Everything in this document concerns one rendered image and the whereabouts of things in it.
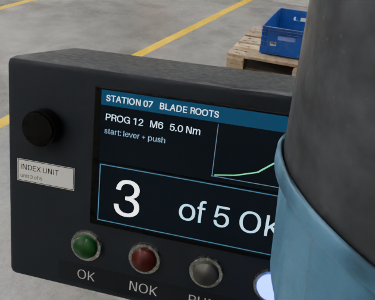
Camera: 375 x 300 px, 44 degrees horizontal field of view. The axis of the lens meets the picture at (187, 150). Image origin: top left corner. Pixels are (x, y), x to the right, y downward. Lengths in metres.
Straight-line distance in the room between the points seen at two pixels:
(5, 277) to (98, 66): 1.67
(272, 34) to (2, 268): 2.55
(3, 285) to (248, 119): 1.70
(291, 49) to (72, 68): 3.35
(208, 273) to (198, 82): 0.14
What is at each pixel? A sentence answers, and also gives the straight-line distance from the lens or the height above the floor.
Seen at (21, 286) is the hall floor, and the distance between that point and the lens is 1.93.
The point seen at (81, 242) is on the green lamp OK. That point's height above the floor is 1.12.
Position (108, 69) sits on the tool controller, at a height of 1.25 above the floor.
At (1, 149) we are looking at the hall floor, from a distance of 2.76.
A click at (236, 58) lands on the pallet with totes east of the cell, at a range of 3.68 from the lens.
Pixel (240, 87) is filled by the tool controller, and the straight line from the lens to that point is 0.32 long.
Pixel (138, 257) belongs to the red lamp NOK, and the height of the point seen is 1.12.
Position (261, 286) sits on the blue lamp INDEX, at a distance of 0.36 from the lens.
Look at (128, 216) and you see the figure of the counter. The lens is 0.37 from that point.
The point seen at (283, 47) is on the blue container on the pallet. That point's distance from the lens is 3.68.
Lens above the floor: 1.38
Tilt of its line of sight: 32 degrees down
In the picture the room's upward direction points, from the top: 3 degrees clockwise
